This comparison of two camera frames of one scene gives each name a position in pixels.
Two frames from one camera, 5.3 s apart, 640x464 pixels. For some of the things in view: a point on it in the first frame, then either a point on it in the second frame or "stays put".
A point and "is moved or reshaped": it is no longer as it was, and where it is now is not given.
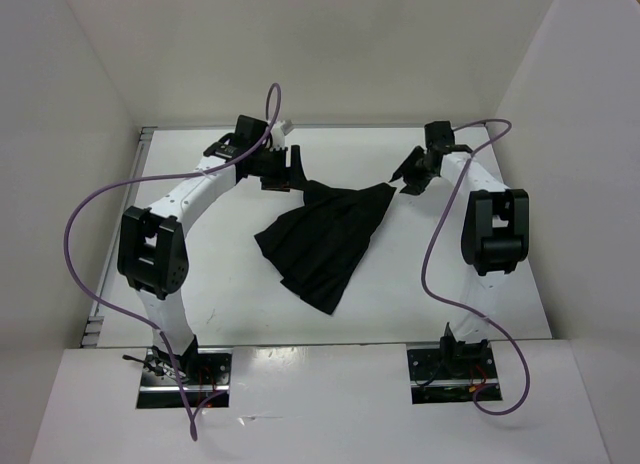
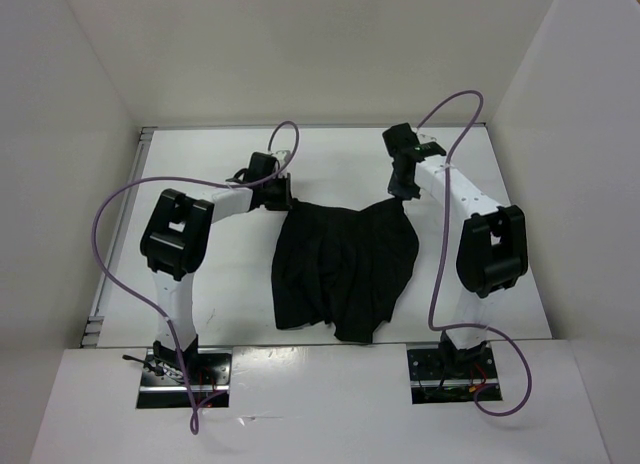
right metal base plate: (439, 375) stays put
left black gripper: (286, 176) → (285, 203)
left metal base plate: (160, 387) stays put
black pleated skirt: (318, 244) is moved or reshaped
